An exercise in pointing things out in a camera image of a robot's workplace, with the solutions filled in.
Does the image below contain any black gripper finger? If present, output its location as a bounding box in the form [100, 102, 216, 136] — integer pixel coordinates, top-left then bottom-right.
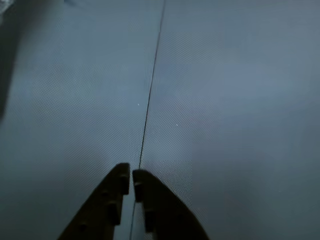
[57, 162, 130, 240]
[132, 168, 210, 240]

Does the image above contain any dark grey table mat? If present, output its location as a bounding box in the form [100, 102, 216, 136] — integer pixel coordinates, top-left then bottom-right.
[0, 0, 166, 240]
[129, 0, 320, 240]

